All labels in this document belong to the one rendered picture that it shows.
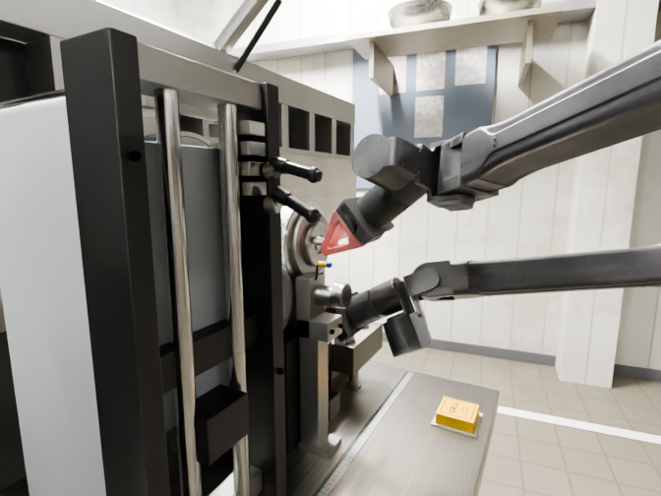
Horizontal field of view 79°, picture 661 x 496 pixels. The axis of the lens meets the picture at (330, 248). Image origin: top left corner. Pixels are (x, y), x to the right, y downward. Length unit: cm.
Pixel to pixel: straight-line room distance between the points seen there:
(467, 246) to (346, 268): 102
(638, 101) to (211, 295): 36
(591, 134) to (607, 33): 277
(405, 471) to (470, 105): 281
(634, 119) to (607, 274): 35
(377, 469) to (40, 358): 50
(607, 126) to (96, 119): 36
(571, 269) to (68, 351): 67
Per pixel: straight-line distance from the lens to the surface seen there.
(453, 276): 67
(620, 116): 38
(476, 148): 48
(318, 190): 135
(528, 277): 68
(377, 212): 57
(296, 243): 64
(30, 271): 57
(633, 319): 350
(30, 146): 53
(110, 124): 27
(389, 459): 76
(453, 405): 87
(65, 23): 83
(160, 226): 33
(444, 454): 78
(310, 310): 64
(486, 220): 324
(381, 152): 49
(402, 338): 67
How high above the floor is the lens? 135
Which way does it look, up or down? 9 degrees down
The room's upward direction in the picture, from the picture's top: straight up
